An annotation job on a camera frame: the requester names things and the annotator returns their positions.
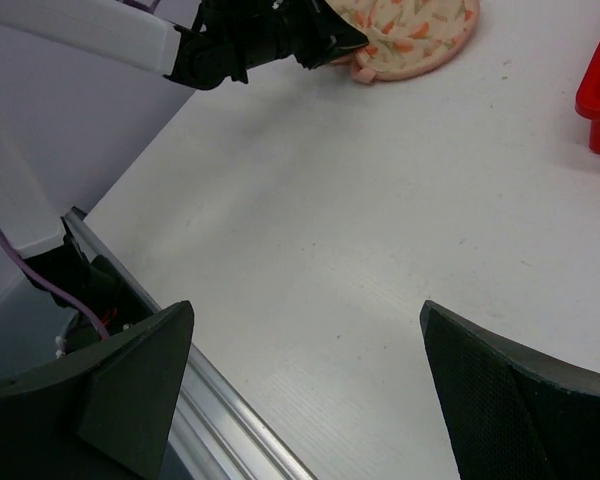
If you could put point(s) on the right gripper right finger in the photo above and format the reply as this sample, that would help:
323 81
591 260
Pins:
511 412

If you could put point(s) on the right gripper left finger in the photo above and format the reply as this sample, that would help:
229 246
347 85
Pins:
103 412

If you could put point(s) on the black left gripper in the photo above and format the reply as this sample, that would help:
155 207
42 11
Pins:
248 34

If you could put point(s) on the floral mesh laundry bag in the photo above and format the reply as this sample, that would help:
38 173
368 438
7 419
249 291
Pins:
406 38

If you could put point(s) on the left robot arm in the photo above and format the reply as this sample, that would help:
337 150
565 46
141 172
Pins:
126 32

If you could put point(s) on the aluminium front rail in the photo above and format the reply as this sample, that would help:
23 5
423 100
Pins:
215 433

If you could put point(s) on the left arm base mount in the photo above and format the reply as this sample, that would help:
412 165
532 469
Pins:
96 283

